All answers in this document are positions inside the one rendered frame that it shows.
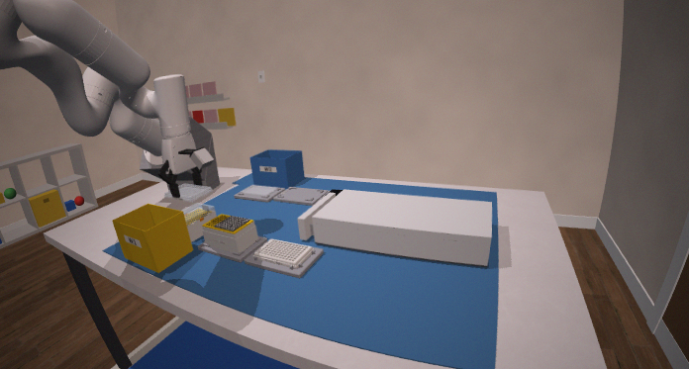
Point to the blue open-top bin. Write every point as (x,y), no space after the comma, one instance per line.
(275,172)

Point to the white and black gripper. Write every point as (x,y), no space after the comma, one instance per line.
(178,163)

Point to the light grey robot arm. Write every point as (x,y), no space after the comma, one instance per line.
(63,30)

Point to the blue bench mat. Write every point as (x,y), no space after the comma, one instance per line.
(438,313)

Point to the yellow open-top bin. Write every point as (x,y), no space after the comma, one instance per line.
(153,236)

